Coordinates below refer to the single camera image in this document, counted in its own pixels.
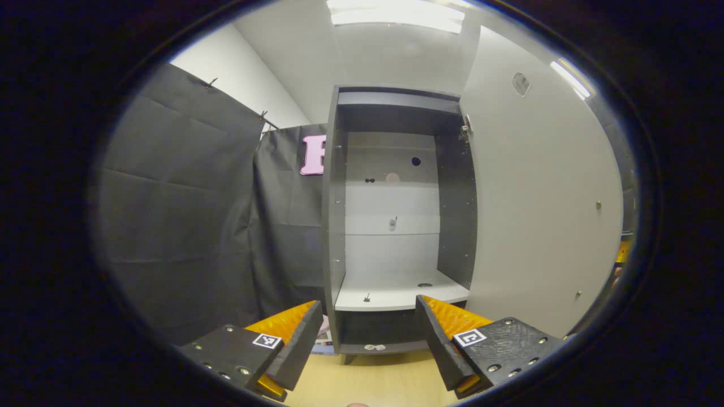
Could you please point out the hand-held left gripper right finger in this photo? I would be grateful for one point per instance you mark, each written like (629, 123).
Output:
(438, 345)

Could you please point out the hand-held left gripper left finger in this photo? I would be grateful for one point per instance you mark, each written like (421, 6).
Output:
(300, 345)

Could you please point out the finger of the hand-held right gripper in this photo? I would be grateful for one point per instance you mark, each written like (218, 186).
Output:
(623, 252)

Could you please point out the light grey cabinet door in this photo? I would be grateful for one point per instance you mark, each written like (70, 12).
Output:
(537, 198)

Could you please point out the blue book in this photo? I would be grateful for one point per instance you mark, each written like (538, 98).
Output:
(322, 350)

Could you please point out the pink cover book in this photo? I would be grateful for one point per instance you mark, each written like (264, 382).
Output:
(324, 330)

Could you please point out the ceiling light panel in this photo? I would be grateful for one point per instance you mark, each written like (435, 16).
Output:
(396, 14)
(571, 79)

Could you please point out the black backdrop cloth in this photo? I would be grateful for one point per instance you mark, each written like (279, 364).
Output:
(169, 198)

